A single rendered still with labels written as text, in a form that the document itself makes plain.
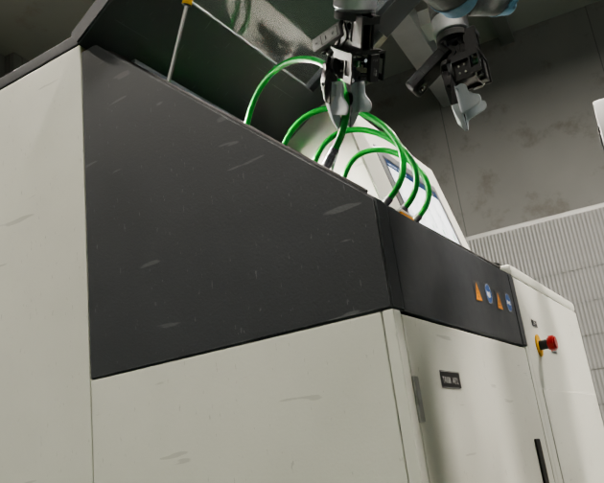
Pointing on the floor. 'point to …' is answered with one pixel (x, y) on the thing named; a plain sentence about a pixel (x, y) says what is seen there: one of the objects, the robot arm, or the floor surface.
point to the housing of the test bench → (40, 276)
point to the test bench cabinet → (270, 412)
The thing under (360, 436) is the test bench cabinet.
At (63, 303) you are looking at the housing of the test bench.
